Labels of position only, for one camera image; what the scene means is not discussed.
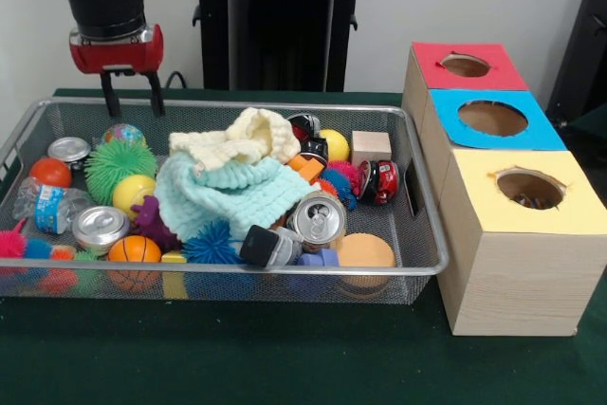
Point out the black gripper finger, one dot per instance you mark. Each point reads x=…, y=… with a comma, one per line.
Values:
x=154, y=94
x=110, y=95

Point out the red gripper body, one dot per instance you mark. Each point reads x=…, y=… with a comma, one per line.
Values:
x=116, y=52

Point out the cream yellow cloth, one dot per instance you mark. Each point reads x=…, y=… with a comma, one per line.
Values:
x=247, y=139

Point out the mint green cloth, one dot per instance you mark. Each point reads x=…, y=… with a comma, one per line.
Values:
x=228, y=201

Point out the multicolour cartoon print cloth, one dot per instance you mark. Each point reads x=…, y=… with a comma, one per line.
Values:
x=531, y=201

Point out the shallow clear mesh bin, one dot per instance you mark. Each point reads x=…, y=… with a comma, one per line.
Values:
x=419, y=234

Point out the wooden box with three holes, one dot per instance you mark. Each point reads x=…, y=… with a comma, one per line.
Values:
x=522, y=272

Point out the large light green spiky ball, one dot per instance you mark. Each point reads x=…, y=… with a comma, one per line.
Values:
x=119, y=168

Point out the orange red ball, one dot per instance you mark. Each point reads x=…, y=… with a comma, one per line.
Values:
x=49, y=173

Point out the yellow ball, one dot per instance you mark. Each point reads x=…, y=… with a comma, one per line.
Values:
x=334, y=144
x=133, y=194

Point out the orange toy basketball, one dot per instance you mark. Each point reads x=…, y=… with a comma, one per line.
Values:
x=135, y=249

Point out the pink spiky ball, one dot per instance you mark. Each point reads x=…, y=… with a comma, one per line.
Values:
x=11, y=244

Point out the silver drinks can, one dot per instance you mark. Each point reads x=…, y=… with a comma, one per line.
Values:
x=318, y=219

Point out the small wooden cube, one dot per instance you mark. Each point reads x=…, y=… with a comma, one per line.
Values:
x=371, y=147

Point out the peach orange ball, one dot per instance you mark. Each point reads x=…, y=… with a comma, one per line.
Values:
x=366, y=251

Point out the black chair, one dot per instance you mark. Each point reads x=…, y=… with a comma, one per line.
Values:
x=583, y=45

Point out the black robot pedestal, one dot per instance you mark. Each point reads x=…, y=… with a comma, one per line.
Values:
x=275, y=26

